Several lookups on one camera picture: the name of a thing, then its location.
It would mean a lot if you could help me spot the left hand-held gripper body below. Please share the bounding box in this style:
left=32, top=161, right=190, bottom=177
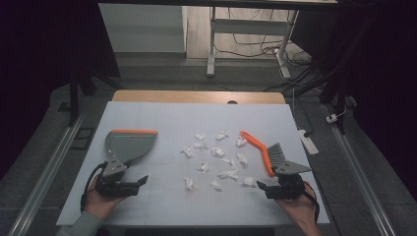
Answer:
left=94, top=156, right=141, bottom=199

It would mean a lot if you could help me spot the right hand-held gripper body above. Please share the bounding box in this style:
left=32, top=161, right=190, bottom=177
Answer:
left=265, top=160, right=313, bottom=202

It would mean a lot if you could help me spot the grey dustpan with orange edge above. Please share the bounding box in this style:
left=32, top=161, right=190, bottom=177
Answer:
left=104, top=129, right=159, bottom=165

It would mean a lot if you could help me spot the orange brush with grey bristles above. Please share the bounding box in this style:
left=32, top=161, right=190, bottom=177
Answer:
left=239, top=130, right=288, bottom=178

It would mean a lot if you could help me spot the group of white paper scraps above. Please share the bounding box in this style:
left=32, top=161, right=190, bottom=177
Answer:
left=179, top=130, right=259, bottom=192

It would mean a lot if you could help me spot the person's right hand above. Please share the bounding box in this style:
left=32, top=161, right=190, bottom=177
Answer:
left=275, top=181, right=321, bottom=230

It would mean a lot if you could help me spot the person's left hand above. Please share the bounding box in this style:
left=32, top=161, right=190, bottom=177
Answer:
left=84, top=176, right=125, bottom=221

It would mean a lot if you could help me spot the white power strip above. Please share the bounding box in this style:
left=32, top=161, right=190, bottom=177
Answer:
left=297, top=129, right=320, bottom=156

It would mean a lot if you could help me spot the white table cover sheet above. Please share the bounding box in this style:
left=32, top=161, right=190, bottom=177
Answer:
left=56, top=100, right=330, bottom=228

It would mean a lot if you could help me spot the black metal stand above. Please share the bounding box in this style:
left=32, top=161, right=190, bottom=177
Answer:
left=318, top=13, right=379, bottom=136
left=56, top=63, right=123, bottom=128

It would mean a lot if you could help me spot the wooden table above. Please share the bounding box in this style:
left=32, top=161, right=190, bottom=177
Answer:
left=111, top=89, right=287, bottom=105

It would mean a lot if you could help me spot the white cabinet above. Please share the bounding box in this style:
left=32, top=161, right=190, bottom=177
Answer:
left=98, top=3, right=188, bottom=54

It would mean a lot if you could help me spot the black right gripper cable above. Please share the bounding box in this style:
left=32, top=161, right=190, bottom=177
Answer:
left=302, top=181, right=322, bottom=225

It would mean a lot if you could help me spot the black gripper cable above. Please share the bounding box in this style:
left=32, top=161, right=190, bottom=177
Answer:
left=80, top=161, right=110, bottom=212
left=302, top=181, right=322, bottom=225

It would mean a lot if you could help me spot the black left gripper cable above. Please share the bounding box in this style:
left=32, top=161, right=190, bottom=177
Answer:
left=80, top=161, right=110, bottom=212

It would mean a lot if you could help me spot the black floor frame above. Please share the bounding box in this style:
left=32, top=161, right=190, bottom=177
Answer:
left=70, top=126, right=96, bottom=151

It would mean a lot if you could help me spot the aluminium floor rail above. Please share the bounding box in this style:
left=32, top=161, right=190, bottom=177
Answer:
left=322, top=103, right=398, bottom=236
left=7, top=110, right=90, bottom=236

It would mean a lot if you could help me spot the tangle of floor cables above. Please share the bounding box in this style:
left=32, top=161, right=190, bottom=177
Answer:
left=214, top=7, right=317, bottom=93

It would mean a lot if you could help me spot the white desk frame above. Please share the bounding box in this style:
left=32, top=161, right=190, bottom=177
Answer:
left=206, top=6, right=300, bottom=80

